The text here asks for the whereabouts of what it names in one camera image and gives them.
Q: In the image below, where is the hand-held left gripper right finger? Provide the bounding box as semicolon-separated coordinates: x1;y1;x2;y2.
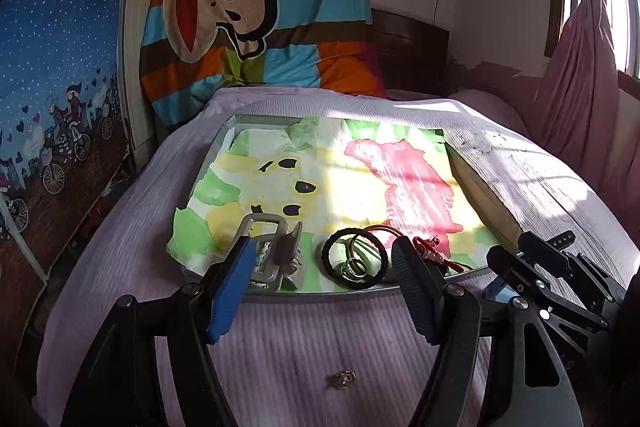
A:
391;237;584;427

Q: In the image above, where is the blue printed fabric wardrobe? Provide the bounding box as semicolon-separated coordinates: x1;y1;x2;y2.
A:
0;0;147;280

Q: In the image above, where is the pink curtain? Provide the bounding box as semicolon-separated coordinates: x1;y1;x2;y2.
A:
530;0;640;210

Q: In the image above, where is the tray with cartoon cloth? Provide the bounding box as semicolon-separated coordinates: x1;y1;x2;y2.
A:
169;116;499;294

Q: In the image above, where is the beige hair claw clip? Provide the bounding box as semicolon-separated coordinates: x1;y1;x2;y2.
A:
234;212;307;293

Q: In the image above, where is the window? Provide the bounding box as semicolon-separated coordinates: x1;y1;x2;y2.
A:
549;0;640;84

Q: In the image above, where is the light blue wrist watch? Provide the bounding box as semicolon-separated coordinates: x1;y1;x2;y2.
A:
482;277;516;303

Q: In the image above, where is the dark wooden headboard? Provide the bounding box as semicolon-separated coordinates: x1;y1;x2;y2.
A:
372;8;451;98

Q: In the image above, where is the red string bracelet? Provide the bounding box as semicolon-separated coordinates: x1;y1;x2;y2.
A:
412;234;464;278

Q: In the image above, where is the grey metal tray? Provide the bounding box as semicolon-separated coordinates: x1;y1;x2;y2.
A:
187;112;524;304

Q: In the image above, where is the brown hair tie with beads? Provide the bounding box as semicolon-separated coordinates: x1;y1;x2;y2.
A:
342;224;409;281

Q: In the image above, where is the striped cartoon monkey blanket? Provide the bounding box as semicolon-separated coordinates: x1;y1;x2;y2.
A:
138;0;389;128

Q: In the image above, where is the black hair tie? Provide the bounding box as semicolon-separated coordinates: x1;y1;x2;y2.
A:
321;228;390;292

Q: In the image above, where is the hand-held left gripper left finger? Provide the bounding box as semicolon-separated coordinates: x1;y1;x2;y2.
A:
62;233;259;427

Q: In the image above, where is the pink ribbed bedspread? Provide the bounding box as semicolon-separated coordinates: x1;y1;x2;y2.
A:
35;86;640;427

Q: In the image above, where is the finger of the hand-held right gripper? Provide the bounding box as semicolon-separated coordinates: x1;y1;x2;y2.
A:
517;230;627;304
486;245;610;354

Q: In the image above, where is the small gold ring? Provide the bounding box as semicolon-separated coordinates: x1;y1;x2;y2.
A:
329;369;357;389

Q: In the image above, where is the pink pillow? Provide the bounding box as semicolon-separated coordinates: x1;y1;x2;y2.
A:
447;89;532;138

